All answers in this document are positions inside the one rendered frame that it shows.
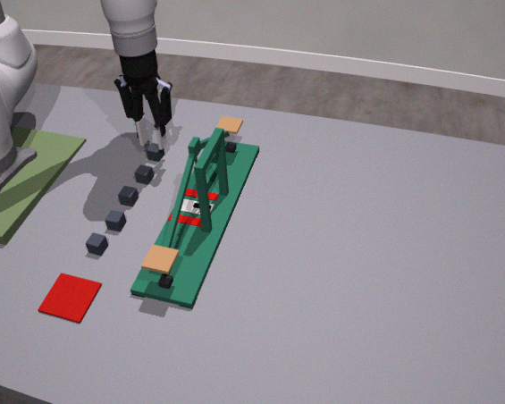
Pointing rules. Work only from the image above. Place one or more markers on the red flat square plate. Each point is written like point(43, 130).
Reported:
point(70, 298)

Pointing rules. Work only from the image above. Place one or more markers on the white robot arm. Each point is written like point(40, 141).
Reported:
point(133, 29)

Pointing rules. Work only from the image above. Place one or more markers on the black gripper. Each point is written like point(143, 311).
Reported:
point(141, 74)

